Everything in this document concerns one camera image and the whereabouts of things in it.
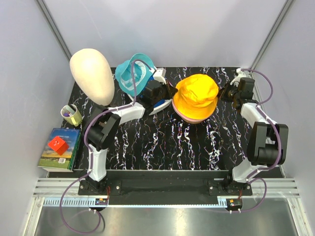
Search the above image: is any left aluminium frame post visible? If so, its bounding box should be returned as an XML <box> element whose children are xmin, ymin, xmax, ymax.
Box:
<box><xmin>35</xmin><ymin>0</ymin><xmax>72</xmax><ymax>61</ymax></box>

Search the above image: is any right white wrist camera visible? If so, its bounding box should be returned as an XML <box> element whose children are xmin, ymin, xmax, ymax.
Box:
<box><xmin>230</xmin><ymin>68</ymin><xmax>247</xmax><ymax>86</ymax></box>

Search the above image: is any yellow tape cup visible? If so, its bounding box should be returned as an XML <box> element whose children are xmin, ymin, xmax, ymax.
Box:
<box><xmin>60</xmin><ymin>104</ymin><xmax>83</xmax><ymax>127</ymax></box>

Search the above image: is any black marble table mat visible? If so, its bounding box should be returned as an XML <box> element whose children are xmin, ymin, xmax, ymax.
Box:
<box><xmin>69</xmin><ymin>67</ymin><xmax>251</xmax><ymax>170</ymax></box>

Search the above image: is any teal hat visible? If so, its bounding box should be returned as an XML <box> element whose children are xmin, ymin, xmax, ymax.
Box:
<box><xmin>115</xmin><ymin>53</ymin><xmax>157</xmax><ymax>96</ymax></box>

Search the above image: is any pink bucket hat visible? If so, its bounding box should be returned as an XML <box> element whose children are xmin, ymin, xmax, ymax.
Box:
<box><xmin>172</xmin><ymin>100</ymin><xmax>217</xmax><ymax>124</ymax></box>

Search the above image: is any red cube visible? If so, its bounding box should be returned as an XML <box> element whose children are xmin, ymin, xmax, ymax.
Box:
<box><xmin>48</xmin><ymin>136</ymin><xmax>69</xmax><ymax>155</ymax></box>

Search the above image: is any landscape cover book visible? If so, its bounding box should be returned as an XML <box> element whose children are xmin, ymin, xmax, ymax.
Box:
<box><xmin>37</xmin><ymin>128</ymin><xmax>81</xmax><ymax>172</ymax></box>

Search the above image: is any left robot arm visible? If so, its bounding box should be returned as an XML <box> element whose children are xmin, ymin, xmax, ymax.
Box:
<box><xmin>84</xmin><ymin>80</ymin><xmax>178</xmax><ymax>195</ymax></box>

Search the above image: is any blue hat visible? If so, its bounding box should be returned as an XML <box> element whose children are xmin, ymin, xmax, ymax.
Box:
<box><xmin>149</xmin><ymin>76</ymin><xmax>171</xmax><ymax>111</ymax></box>

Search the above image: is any purple cable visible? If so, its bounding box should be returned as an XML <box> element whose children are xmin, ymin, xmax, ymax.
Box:
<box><xmin>59</xmin><ymin>59</ymin><xmax>156</xmax><ymax>234</ymax></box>
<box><xmin>242</xmin><ymin>69</ymin><xmax>283</xmax><ymax>182</ymax></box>

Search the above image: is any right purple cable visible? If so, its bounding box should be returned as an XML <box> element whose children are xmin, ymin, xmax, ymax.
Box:
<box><xmin>242</xmin><ymin>69</ymin><xmax>283</xmax><ymax>182</ymax></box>

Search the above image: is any white plastic basket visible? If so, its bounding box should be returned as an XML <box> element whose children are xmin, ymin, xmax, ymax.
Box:
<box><xmin>124</xmin><ymin>89</ymin><xmax>171</xmax><ymax>119</ymax></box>

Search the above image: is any right aluminium frame post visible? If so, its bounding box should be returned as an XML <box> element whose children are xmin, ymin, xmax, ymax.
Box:
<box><xmin>250</xmin><ymin>0</ymin><xmax>295</xmax><ymax>69</ymax></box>

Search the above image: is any cream mannequin head stand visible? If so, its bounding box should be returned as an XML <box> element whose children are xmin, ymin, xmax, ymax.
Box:
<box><xmin>69</xmin><ymin>48</ymin><xmax>115</xmax><ymax>106</ymax></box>

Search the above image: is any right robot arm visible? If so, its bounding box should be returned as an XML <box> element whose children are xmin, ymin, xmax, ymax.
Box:
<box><xmin>219</xmin><ymin>77</ymin><xmax>288</xmax><ymax>195</ymax></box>

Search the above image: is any orange bucket hat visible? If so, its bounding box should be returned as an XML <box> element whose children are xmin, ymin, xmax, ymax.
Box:
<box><xmin>172</xmin><ymin>74</ymin><xmax>219</xmax><ymax>120</ymax></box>

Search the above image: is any aluminium frame post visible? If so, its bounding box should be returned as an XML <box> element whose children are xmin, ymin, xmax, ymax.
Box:
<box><xmin>35</xmin><ymin>0</ymin><xmax>72</xmax><ymax>61</ymax></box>
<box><xmin>250</xmin><ymin>0</ymin><xmax>295</xmax><ymax>69</ymax></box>

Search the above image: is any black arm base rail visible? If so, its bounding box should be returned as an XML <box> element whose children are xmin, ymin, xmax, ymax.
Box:
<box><xmin>78</xmin><ymin>170</ymin><xmax>252</xmax><ymax>207</ymax></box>

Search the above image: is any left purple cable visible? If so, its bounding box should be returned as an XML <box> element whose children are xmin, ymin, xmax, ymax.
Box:
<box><xmin>59</xmin><ymin>59</ymin><xmax>156</xmax><ymax>234</ymax></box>

